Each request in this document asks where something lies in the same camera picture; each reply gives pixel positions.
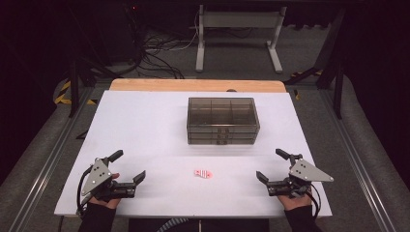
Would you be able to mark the yellow black hazard tape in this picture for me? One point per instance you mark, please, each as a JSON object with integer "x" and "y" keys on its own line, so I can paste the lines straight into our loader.
{"x": 306, "y": 73}
{"x": 64, "y": 93}

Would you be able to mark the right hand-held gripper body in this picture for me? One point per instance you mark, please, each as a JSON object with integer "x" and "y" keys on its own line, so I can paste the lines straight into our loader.
{"x": 309, "y": 174}

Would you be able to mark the white metal stand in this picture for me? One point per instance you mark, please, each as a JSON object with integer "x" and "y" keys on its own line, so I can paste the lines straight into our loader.
{"x": 240, "y": 19}

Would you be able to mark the black metal stand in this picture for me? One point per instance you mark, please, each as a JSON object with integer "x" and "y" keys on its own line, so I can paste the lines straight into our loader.
{"x": 332, "y": 64}
{"x": 74, "y": 87}

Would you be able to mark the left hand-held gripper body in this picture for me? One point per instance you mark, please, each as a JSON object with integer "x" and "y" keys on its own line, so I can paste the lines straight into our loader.
{"x": 96, "y": 175}

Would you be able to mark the pink striped fish hair clip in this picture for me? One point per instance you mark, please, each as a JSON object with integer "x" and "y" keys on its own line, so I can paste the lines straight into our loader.
{"x": 203, "y": 174}

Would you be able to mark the person's left hand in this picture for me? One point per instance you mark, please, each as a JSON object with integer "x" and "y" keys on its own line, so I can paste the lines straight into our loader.
{"x": 108, "y": 203}

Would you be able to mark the person's right hand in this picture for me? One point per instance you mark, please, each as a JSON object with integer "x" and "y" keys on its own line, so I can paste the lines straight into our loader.
{"x": 295, "y": 202}

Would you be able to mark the aluminium rail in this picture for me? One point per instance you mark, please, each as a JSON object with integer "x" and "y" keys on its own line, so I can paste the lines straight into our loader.
{"x": 45, "y": 167}
{"x": 357, "y": 161}

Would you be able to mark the smoky transparent drawer box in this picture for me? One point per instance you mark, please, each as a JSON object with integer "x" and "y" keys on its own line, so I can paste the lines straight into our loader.
{"x": 222, "y": 119}

